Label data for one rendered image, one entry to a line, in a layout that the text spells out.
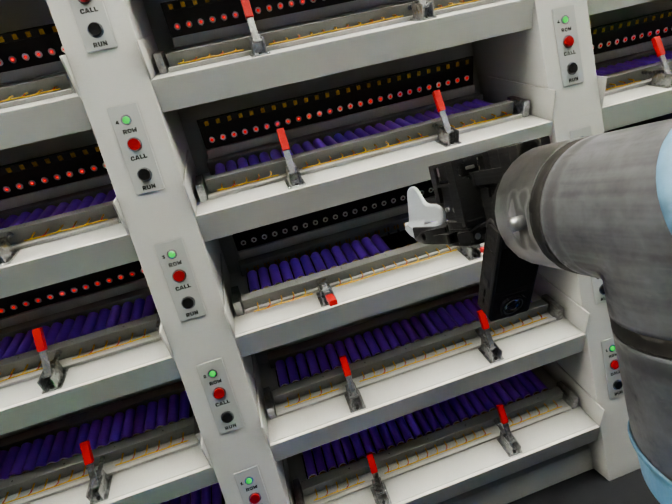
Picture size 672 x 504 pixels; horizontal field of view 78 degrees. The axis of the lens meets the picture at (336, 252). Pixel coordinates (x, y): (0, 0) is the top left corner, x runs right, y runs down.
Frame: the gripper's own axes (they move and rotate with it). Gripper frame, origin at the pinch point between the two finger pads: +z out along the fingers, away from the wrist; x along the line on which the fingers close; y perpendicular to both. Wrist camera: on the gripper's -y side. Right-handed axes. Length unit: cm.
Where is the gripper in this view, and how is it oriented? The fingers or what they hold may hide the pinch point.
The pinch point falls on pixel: (439, 222)
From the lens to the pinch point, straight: 53.5
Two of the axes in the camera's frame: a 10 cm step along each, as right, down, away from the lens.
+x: -9.5, 2.8, -1.4
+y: -2.6, -9.5, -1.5
